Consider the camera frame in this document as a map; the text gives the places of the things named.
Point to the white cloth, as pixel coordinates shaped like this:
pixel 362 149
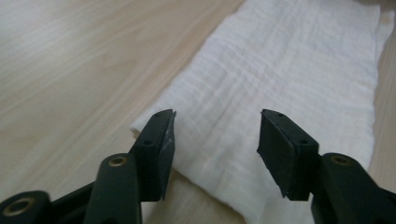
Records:
pixel 264 62

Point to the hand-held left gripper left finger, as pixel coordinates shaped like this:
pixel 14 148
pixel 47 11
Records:
pixel 155 155

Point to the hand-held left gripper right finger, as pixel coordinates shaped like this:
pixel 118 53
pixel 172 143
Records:
pixel 289 155

